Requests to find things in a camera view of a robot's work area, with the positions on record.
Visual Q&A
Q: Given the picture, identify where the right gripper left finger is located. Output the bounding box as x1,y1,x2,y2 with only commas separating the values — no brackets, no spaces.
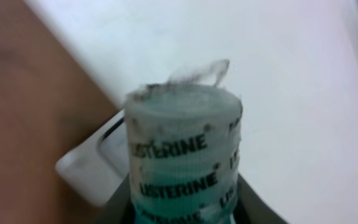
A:
94,175,134,224

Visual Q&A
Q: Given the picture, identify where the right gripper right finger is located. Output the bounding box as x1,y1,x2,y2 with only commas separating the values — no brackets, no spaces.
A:
233,174,288,224

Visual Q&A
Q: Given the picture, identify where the white barcode scanner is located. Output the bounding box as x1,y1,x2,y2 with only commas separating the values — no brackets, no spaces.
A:
55,111,129,207

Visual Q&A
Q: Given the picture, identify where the blue Listerine mouthwash bottle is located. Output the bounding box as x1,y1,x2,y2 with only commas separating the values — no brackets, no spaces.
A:
124,59,243,223

